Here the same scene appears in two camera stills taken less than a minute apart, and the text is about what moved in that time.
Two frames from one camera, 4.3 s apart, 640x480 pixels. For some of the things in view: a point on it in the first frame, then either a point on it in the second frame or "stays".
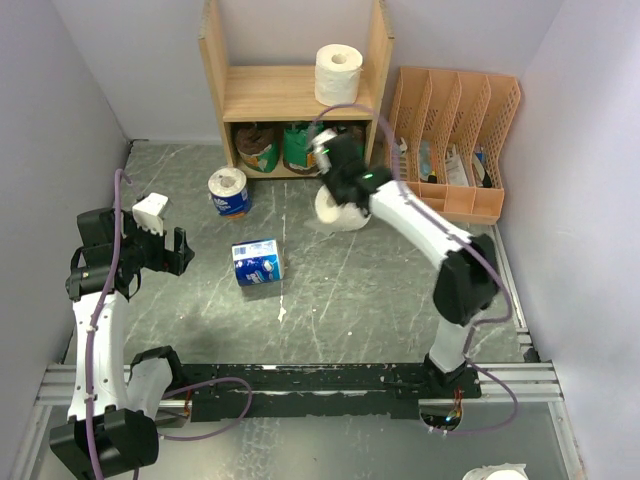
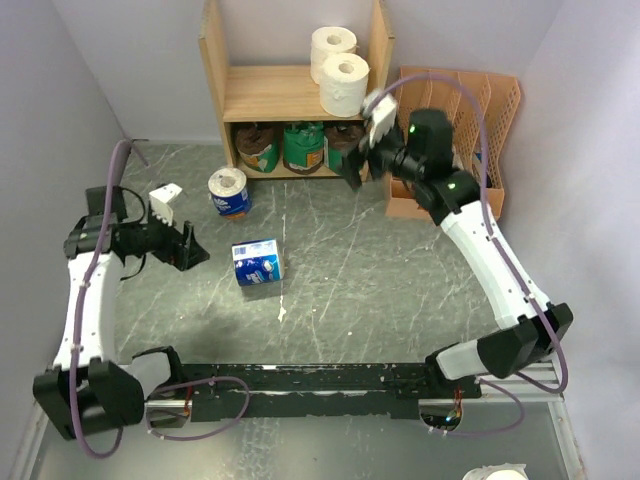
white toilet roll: x=345 y=217 → x=343 y=85
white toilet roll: x=337 y=74 → x=326 y=42
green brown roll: x=259 y=148 stays
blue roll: x=228 y=189 stays
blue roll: x=257 y=261 stays
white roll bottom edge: x=504 y=471 stays
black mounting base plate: x=341 y=392 stays
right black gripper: x=337 y=196 → x=353 y=160
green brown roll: x=299 y=155 stays
